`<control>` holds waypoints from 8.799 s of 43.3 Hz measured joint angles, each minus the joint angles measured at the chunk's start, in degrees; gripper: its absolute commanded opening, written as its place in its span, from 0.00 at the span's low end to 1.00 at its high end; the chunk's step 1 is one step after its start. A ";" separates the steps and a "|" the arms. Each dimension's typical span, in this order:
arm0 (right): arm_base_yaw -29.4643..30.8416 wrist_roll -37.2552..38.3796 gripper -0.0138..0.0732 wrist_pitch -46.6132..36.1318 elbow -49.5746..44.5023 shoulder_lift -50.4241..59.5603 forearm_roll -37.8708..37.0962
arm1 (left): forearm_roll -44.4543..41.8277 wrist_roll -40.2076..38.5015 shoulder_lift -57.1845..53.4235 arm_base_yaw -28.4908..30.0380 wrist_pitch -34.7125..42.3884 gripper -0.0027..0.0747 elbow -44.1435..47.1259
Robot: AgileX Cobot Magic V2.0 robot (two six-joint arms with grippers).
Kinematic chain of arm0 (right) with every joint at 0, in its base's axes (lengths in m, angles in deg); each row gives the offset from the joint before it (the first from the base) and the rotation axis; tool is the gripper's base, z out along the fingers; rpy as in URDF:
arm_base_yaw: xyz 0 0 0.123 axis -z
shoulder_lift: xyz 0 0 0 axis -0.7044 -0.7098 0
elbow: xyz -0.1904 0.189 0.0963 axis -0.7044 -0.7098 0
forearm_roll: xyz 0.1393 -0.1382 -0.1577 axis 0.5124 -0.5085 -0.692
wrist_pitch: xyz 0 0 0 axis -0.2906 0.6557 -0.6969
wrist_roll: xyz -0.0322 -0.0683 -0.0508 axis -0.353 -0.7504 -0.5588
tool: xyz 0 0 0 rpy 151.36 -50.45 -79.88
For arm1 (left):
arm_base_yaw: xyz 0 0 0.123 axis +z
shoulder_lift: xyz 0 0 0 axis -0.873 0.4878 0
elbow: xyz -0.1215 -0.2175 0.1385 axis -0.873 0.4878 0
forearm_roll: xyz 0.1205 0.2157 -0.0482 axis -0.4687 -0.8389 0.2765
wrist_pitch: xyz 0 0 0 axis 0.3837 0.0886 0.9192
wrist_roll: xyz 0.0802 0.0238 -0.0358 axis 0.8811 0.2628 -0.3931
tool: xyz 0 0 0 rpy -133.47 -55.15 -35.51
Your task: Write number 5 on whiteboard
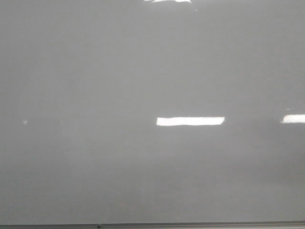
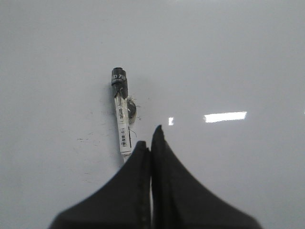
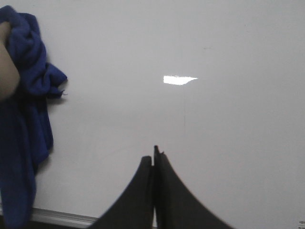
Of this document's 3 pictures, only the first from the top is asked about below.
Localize white whiteboard with metal frame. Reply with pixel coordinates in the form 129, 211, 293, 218
0, 0, 305, 225

